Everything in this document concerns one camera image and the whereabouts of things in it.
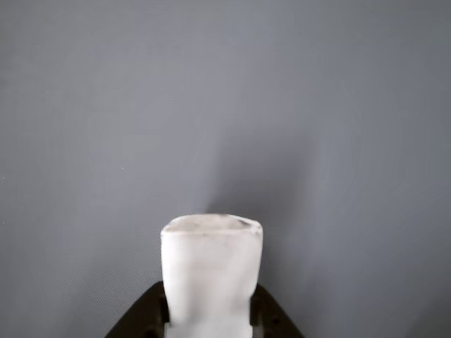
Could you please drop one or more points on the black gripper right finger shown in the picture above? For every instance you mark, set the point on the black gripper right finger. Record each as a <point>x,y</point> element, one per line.
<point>271,317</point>

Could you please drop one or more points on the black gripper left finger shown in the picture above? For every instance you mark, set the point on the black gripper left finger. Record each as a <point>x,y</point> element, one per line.
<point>141,317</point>

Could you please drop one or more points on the white eraser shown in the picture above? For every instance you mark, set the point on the white eraser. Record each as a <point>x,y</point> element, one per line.
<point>211,267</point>

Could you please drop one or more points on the grey table mat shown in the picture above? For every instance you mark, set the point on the grey table mat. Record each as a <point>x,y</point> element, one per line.
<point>211,105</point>

